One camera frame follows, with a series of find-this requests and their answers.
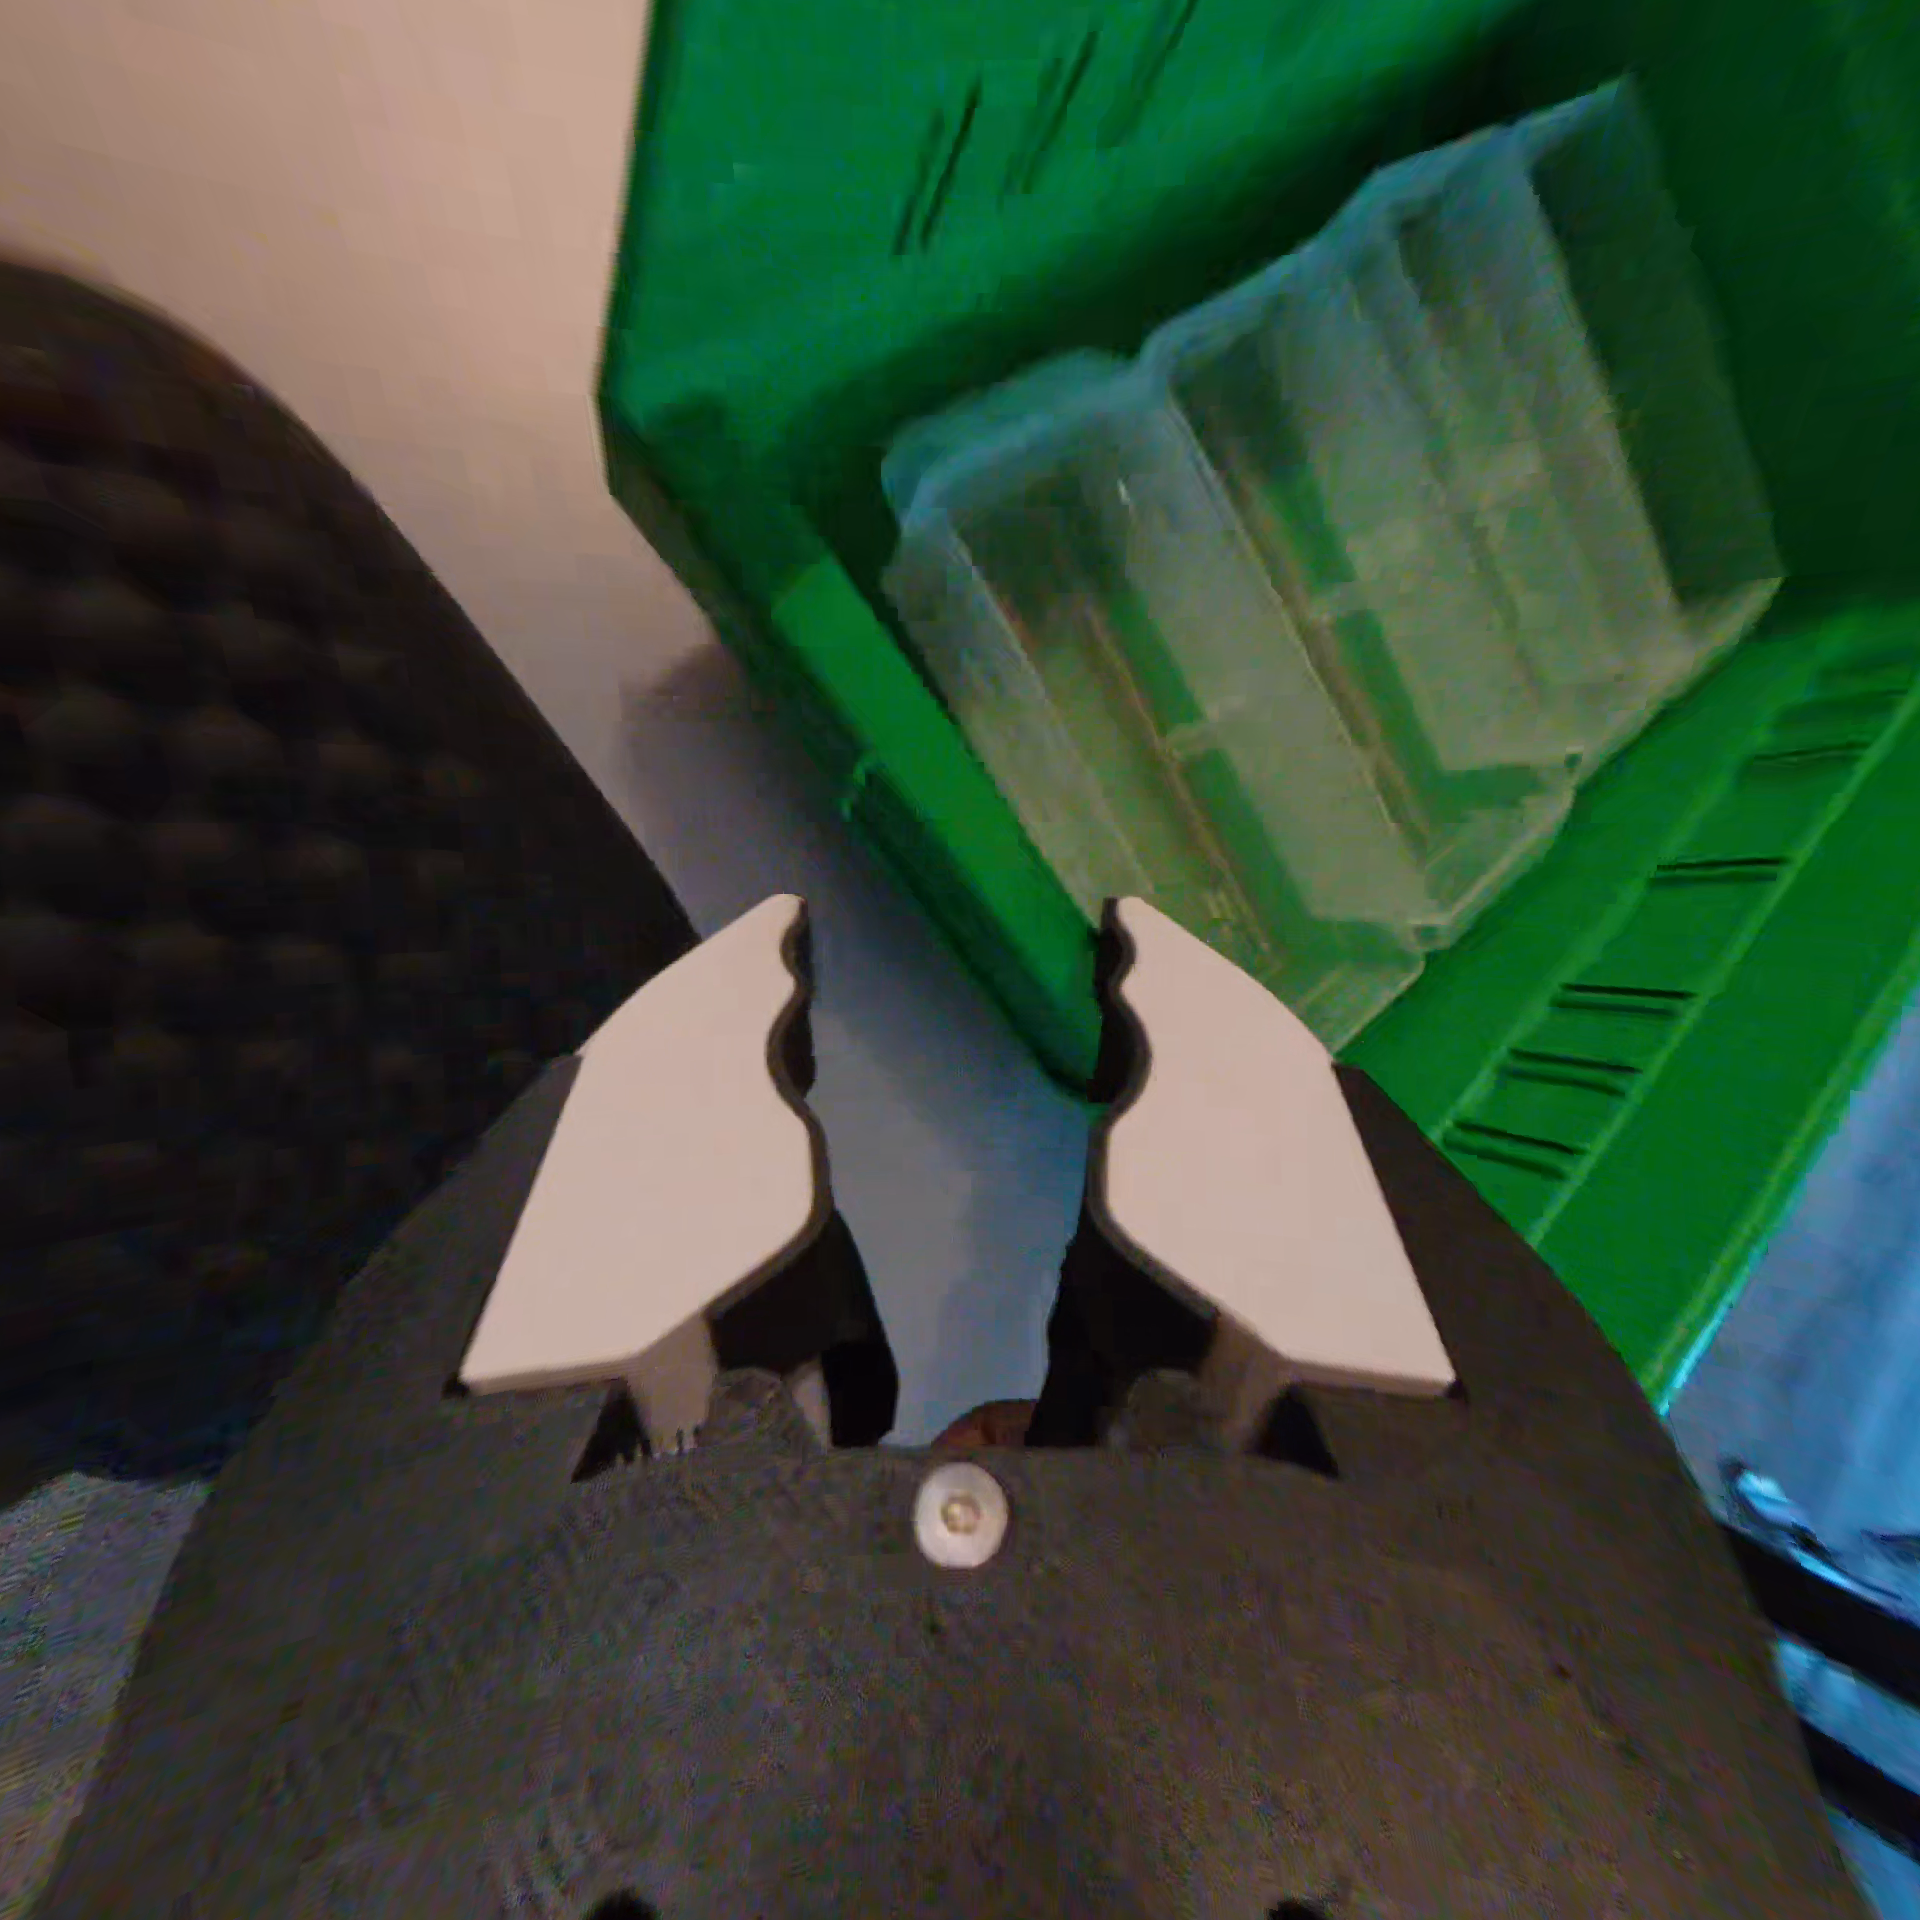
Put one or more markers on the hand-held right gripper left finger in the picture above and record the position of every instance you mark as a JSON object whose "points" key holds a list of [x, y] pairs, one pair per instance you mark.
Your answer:
{"points": [[659, 1170]]}

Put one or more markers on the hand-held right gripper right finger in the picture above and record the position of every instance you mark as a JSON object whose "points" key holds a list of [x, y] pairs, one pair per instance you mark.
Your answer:
{"points": [[1256, 1185]]}

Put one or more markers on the clear plastic drawer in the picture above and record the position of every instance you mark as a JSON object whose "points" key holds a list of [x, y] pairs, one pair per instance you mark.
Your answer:
{"points": [[1275, 599]]}

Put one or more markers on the green plastic bin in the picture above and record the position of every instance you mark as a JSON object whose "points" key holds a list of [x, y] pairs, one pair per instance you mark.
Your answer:
{"points": [[837, 225]]}

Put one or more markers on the black padded chair armrest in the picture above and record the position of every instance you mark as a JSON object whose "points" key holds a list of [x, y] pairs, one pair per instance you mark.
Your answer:
{"points": [[221, 823]]}

